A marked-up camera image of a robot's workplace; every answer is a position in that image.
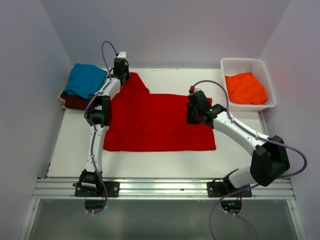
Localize red t shirt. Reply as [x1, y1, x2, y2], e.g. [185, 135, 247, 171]
[103, 72, 216, 152]

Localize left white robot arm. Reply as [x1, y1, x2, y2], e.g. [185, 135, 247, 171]
[73, 52, 130, 197]

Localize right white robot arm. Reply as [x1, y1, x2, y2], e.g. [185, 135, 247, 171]
[186, 90, 290, 197]

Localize folded blue t shirt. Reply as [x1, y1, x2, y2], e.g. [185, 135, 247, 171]
[63, 63, 108, 99]

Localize orange t shirt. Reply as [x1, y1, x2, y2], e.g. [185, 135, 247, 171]
[225, 72, 269, 105]

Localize folded maroon t shirt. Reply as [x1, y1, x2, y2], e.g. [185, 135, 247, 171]
[63, 92, 87, 111]

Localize white plastic basket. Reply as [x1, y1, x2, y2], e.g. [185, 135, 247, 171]
[220, 57, 277, 112]

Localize folded beige t shirt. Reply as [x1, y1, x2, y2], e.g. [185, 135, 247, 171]
[58, 92, 67, 110]

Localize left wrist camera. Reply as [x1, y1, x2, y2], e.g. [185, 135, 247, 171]
[116, 51, 127, 59]

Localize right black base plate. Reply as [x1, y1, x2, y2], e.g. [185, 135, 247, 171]
[206, 181, 253, 198]

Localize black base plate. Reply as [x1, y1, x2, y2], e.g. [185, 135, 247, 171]
[72, 181, 120, 198]
[206, 181, 253, 198]

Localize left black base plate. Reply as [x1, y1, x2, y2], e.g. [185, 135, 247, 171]
[72, 181, 120, 198]

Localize aluminium rail frame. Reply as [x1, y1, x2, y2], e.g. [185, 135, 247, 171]
[30, 111, 297, 201]

